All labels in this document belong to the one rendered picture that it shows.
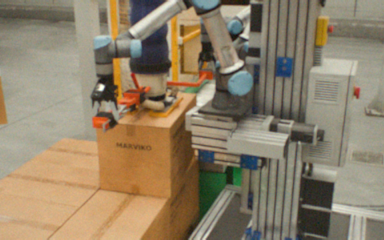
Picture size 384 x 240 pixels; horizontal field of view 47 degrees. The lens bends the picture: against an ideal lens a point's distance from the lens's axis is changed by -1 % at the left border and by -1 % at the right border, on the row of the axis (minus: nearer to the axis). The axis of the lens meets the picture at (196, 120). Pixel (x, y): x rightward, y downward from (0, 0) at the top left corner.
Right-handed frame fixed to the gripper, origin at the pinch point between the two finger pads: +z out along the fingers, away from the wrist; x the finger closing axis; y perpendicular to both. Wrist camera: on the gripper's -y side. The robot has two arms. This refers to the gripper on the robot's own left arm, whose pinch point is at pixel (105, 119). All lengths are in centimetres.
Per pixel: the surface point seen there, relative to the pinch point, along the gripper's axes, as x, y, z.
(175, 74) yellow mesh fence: 33, 222, 35
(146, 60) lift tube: -1, 50, -16
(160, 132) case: -14.5, 30.3, 16.1
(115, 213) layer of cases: 4, 11, 53
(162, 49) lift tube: -9, 55, -21
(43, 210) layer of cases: 40, 4, 53
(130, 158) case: 2.3, 30.3, 32.1
